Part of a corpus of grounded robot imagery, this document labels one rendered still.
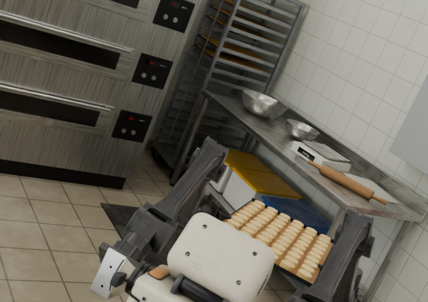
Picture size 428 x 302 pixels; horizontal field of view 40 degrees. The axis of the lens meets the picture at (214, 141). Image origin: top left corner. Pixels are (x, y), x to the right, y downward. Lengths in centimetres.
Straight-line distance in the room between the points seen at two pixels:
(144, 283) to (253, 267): 23
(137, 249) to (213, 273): 23
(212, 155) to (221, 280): 52
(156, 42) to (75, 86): 64
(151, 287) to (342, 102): 362
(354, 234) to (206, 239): 48
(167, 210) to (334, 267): 44
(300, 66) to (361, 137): 99
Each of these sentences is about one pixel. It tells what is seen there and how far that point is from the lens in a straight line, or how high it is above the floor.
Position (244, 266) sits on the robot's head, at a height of 128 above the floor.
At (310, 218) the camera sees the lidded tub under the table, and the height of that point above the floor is 49.
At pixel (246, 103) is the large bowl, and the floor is 95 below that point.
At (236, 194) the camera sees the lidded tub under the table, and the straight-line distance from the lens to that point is 450.
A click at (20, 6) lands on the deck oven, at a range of 391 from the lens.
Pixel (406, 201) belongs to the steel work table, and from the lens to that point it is 412.
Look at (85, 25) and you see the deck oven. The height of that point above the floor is 116.
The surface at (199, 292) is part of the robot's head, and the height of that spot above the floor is 120.
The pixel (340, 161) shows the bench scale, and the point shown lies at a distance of 412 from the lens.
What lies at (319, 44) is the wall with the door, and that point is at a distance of 510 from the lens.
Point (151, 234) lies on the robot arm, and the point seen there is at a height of 119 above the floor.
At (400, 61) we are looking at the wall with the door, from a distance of 447.
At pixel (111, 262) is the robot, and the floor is 114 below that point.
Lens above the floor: 182
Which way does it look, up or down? 15 degrees down
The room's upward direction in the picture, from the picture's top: 23 degrees clockwise
